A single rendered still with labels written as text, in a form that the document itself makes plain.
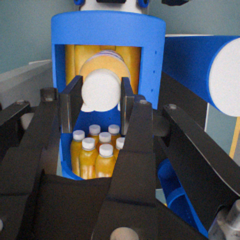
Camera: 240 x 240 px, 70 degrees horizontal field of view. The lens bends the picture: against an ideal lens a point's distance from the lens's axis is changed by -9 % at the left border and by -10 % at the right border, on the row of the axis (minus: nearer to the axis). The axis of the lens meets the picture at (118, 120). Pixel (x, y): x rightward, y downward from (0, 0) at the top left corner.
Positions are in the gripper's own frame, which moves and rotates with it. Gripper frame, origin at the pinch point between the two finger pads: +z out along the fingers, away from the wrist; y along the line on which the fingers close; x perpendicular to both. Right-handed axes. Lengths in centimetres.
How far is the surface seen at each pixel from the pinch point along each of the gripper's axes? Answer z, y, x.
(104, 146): 30.7, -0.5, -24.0
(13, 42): 145, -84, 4
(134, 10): 52, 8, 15
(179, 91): 129, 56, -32
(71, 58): 36.4, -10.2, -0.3
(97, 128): 43.0, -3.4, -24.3
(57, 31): 25.5, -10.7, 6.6
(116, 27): 21.1, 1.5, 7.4
